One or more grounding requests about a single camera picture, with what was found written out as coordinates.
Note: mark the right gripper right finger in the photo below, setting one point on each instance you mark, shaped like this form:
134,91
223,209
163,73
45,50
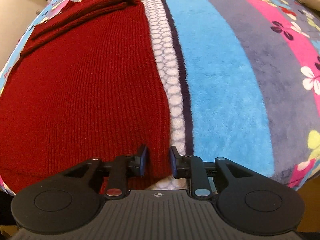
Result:
244,199

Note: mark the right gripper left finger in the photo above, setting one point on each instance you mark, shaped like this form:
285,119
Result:
72,198

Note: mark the red knit sweater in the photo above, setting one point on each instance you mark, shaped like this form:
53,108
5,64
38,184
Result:
86,85

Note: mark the floral striped bed blanket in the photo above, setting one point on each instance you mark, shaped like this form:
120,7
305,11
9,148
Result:
241,79

